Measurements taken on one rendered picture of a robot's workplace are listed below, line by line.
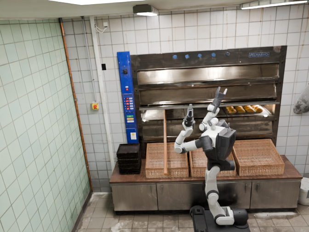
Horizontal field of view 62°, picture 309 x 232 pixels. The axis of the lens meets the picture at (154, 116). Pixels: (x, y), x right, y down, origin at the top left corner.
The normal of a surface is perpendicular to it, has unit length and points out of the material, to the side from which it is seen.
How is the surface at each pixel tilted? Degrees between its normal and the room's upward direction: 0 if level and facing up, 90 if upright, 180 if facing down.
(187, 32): 90
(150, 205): 90
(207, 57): 90
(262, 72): 70
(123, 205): 90
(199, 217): 0
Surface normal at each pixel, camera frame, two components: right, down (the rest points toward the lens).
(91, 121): -0.05, 0.36
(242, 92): -0.07, 0.02
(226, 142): -0.60, 0.32
